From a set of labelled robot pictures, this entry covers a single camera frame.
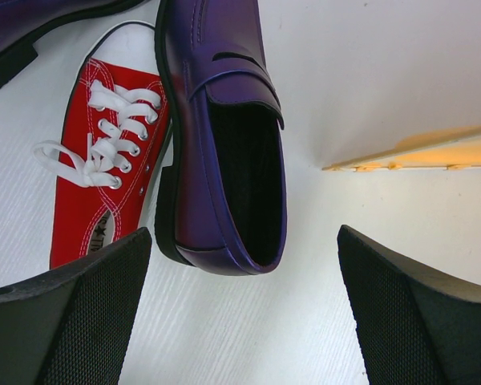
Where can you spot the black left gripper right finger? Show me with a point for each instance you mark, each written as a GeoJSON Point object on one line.
{"type": "Point", "coordinates": [415, 324]}

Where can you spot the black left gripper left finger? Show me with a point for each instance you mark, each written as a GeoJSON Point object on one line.
{"type": "Point", "coordinates": [72, 324]}

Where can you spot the yellow cabinet door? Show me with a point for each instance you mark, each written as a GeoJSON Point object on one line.
{"type": "Point", "coordinates": [447, 149]}

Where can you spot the red sneaker front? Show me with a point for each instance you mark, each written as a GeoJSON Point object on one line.
{"type": "Point", "coordinates": [114, 133]}

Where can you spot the purple loafer inner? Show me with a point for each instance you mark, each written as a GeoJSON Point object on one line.
{"type": "Point", "coordinates": [221, 206]}

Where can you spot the purple loafer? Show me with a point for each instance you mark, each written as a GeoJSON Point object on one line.
{"type": "Point", "coordinates": [24, 22]}
{"type": "Point", "coordinates": [221, 206]}

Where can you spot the purple loafer left outer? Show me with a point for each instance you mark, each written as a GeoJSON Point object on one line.
{"type": "Point", "coordinates": [24, 22]}

